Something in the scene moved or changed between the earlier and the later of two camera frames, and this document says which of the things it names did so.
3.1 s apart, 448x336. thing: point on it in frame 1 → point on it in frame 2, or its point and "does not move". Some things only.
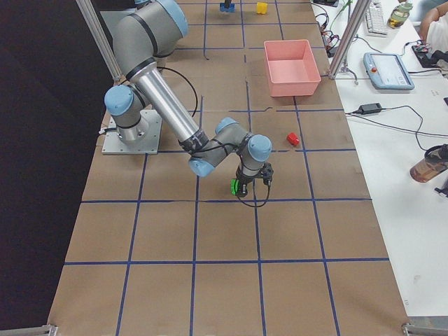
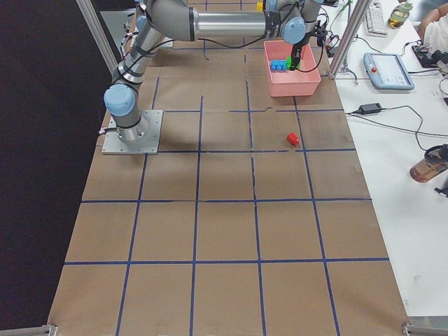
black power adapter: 369,108 does not move
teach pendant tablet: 386,71 does not move
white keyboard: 375,19 does not move
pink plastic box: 292,68 does not move
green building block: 234,187 → 288,62
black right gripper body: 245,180 → 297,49
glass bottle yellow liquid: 400,14 does not move
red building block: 292,139 does not move
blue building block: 232,8 → 278,66
